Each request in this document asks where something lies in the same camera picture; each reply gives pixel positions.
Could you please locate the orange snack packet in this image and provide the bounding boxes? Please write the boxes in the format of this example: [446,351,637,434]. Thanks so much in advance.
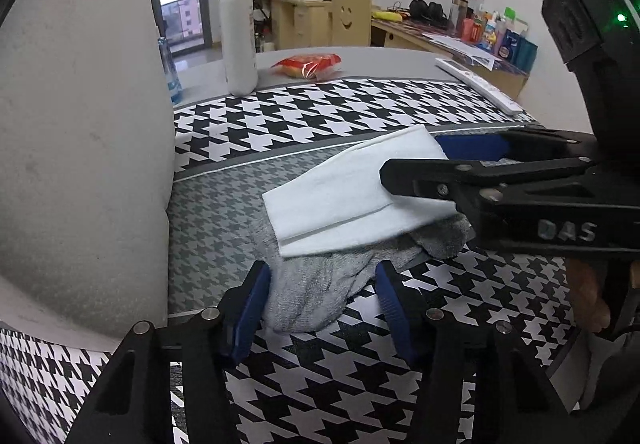
[271,52,344,82]

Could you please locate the person's right hand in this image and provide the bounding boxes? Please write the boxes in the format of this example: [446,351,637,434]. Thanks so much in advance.
[565,256,613,335]

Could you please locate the clear plastic water bottle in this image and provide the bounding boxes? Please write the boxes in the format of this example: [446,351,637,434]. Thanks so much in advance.
[157,36,182,104]

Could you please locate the wooden smiley face chair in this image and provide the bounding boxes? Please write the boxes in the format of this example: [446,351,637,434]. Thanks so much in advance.
[331,0,372,47]

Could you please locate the white remote control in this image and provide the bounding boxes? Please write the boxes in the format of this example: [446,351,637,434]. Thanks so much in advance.
[435,58,523,115]

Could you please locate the grey sock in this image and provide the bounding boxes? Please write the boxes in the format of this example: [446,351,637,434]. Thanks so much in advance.
[260,214,476,332]

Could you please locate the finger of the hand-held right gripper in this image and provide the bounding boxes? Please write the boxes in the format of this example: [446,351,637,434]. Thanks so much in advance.
[434,127,597,165]
[379,158,598,203]

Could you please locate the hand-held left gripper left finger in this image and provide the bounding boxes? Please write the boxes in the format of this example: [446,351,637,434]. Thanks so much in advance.
[65,260,273,444]

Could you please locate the blue paper bag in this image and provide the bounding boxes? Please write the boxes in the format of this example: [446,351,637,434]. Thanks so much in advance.
[512,36,538,72]

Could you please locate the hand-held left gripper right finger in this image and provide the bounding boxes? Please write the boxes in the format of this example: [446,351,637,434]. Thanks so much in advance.
[375,260,583,444]

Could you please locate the light wooden desk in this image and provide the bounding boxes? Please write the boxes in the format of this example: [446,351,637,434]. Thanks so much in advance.
[263,0,336,49]

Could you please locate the black headphones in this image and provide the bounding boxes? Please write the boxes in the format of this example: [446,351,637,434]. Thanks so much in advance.
[409,0,448,24]

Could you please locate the houndstooth table cloth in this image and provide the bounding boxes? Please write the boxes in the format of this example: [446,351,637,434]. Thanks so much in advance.
[0,76,601,444]

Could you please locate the white cloth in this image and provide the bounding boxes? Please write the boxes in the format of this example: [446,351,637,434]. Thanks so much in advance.
[262,124,458,259]

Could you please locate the white pump bottle red cap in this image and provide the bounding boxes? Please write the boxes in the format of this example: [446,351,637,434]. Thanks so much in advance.
[206,0,259,98]

